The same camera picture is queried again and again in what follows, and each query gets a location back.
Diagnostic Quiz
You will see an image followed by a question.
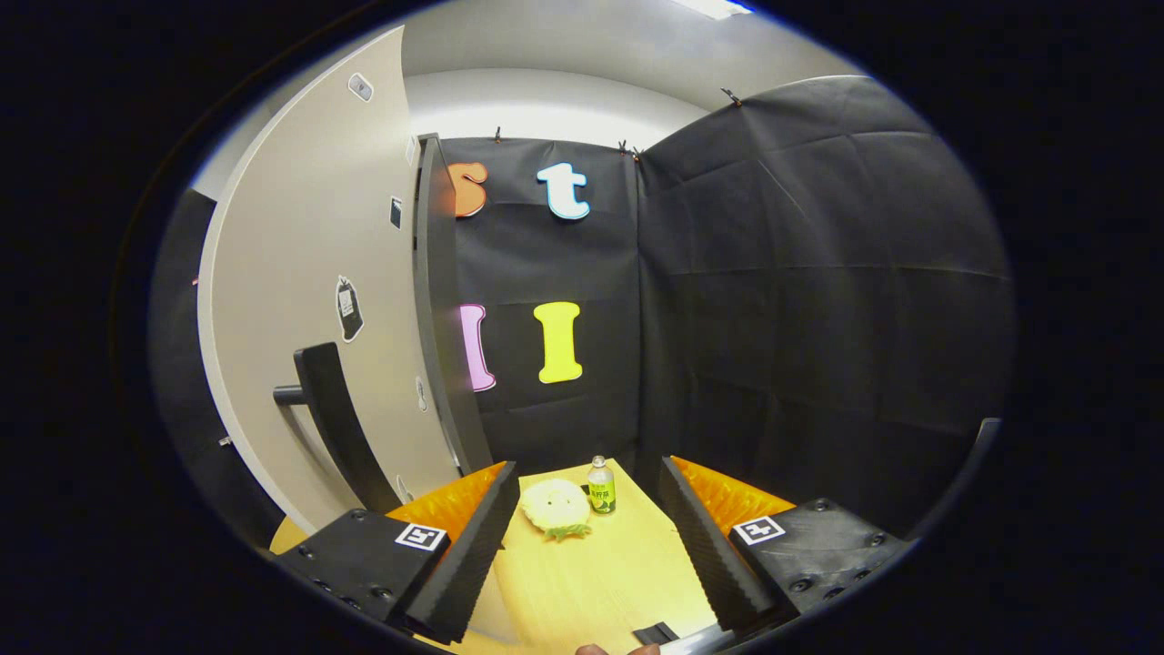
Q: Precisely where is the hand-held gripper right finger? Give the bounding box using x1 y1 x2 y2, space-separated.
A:
657 455 912 638

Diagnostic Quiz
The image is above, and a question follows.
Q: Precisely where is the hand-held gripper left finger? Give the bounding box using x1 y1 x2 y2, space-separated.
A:
273 459 521 645

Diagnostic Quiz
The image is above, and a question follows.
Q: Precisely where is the black door handle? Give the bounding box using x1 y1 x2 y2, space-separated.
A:
273 342 403 515

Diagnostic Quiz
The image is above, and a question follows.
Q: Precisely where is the grey shoe cabinet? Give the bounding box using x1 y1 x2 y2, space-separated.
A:
412 133 495 476

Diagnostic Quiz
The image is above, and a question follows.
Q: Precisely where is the beige shoe cabinet door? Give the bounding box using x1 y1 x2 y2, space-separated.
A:
196 25 465 533

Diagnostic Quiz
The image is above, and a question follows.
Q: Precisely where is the yellow plush toy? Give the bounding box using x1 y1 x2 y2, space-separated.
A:
518 479 593 542

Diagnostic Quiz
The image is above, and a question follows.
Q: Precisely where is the green drink bottle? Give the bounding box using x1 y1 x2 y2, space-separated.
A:
587 455 617 516

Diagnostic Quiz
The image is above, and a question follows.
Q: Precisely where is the black backdrop cloth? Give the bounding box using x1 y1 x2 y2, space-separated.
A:
150 76 1015 547

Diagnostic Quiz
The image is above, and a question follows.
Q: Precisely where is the long ceiling light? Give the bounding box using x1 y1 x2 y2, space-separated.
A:
673 0 756 21

